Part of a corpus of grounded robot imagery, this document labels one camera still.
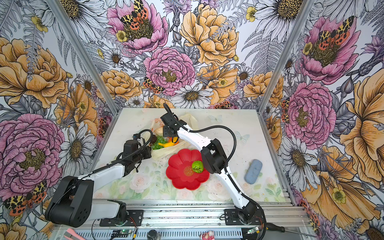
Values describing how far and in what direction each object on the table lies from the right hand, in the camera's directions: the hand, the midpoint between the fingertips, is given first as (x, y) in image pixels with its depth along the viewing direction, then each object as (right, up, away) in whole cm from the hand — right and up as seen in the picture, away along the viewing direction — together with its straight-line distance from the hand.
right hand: (169, 135), depth 98 cm
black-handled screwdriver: (+54, -41, -27) cm, 73 cm away
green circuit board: (-18, -44, -28) cm, 54 cm away
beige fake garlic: (-7, +2, +2) cm, 8 cm away
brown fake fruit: (-10, -2, +1) cm, 11 cm away
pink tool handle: (-40, -43, -29) cm, 66 cm away
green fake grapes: (-6, -3, +1) cm, 7 cm away
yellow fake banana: (-1, -5, -5) cm, 7 cm away
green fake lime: (+18, -17, -13) cm, 28 cm away
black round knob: (0, -38, -37) cm, 53 cm away
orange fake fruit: (0, -3, +2) cm, 4 cm away
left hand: (-10, -10, -6) cm, 15 cm away
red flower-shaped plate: (+8, -20, -9) cm, 24 cm away
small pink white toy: (+23, -42, -31) cm, 57 cm away
